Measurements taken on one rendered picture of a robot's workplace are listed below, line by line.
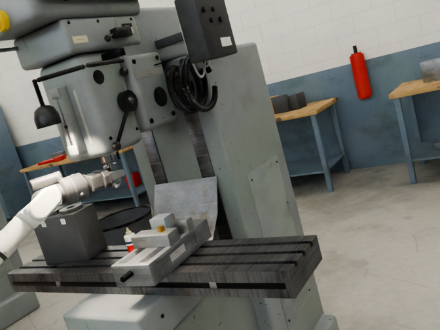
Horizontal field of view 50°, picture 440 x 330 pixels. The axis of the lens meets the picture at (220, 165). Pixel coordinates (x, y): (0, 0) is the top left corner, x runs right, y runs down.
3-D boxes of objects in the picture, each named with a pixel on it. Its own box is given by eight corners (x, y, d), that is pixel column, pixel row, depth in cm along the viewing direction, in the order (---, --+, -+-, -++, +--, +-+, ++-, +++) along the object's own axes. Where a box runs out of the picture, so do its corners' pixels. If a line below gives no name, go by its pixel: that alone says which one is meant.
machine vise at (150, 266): (155, 286, 136) (144, 251, 134) (116, 287, 144) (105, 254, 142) (212, 236, 166) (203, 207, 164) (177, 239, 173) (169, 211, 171)
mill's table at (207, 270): (295, 299, 124) (288, 271, 122) (12, 292, 191) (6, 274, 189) (323, 258, 143) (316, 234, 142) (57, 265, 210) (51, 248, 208)
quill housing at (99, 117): (109, 156, 146) (76, 53, 140) (65, 164, 157) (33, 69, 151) (147, 140, 161) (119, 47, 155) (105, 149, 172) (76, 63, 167)
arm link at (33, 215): (67, 196, 145) (36, 230, 138) (58, 198, 152) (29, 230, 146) (50, 181, 143) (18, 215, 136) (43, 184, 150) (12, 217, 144)
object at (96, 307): (150, 355, 139) (137, 319, 137) (71, 346, 158) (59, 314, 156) (230, 274, 180) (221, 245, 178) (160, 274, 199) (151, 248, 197)
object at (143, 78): (149, 131, 160) (126, 54, 155) (99, 142, 173) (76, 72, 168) (180, 119, 175) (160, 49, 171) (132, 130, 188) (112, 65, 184)
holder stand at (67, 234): (89, 260, 177) (72, 211, 174) (46, 264, 187) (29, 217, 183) (108, 246, 188) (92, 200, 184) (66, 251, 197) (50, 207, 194)
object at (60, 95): (78, 154, 146) (56, 88, 143) (70, 156, 148) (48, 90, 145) (88, 150, 150) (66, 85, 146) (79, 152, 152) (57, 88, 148)
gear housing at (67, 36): (72, 52, 136) (60, 17, 134) (20, 72, 149) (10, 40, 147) (144, 43, 164) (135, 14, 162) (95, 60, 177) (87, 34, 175)
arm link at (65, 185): (80, 201, 148) (45, 215, 142) (70, 203, 157) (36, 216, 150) (67, 167, 147) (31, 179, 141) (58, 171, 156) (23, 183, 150)
